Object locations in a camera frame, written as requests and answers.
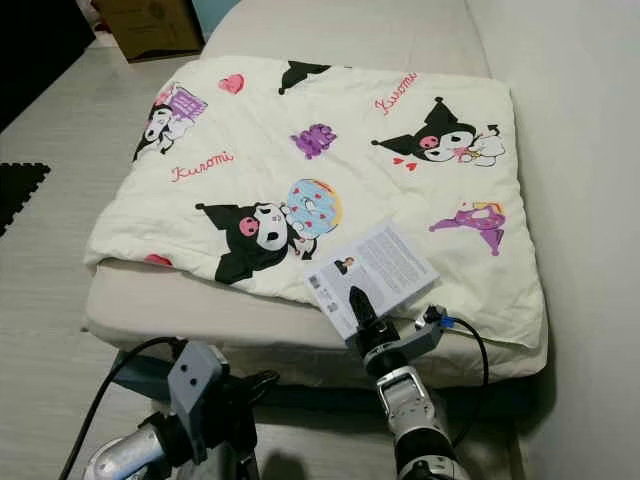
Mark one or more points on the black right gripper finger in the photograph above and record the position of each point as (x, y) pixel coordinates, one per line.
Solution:
(364, 312)

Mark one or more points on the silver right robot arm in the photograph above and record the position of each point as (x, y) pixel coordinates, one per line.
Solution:
(420, 420)

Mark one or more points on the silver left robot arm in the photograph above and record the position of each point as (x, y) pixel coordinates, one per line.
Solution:
(130, 455)

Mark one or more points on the cream cartoon print blanket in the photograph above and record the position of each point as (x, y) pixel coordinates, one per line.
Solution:
(310, 180)

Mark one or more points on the black puzzle foam mat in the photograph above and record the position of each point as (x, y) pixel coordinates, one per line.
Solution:
(18, 195)

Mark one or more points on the large brown cardboard box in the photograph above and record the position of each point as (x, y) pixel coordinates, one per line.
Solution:
(150, 30)

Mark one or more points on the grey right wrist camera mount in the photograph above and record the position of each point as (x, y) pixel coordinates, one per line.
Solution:
(420, 335)

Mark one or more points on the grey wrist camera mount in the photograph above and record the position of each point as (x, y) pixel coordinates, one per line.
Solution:
(195, 380)
(420, 335)

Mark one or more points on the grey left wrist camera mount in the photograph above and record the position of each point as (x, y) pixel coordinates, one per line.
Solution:
(195, 380)

